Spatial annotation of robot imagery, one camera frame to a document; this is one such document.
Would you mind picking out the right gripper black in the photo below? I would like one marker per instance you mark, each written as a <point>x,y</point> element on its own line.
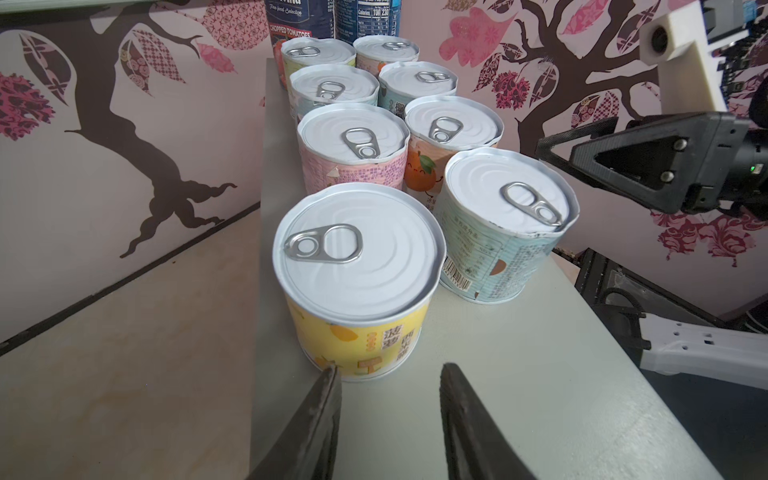
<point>684,163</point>

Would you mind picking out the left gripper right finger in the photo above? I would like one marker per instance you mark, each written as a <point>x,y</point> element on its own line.
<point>475,448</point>

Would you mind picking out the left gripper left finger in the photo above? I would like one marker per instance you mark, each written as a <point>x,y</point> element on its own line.
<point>306,449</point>

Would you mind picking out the yellow labelled can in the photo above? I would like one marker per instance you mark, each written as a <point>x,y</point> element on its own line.
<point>359,264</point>

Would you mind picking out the orange labelled can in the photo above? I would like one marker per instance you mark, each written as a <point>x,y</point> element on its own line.
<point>440,127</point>

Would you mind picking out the white small can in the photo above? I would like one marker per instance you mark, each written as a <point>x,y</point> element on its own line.
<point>403,82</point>

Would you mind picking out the pink labelled can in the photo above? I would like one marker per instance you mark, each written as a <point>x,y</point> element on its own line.
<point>373,52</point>

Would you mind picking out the pink small can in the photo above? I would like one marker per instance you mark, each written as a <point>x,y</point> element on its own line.
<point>355,142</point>

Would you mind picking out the large blue labelled can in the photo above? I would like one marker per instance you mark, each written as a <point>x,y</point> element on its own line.
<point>354,19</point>

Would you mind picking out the green labelled small can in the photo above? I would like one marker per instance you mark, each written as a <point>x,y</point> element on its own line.
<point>301,52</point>

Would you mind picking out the dark tomato can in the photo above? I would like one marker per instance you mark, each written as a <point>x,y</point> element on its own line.
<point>288,19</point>

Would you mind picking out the grey metal cabinet box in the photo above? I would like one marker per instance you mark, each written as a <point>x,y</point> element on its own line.
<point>565,396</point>

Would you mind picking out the black base frame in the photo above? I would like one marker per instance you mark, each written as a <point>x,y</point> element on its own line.
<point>602,281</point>

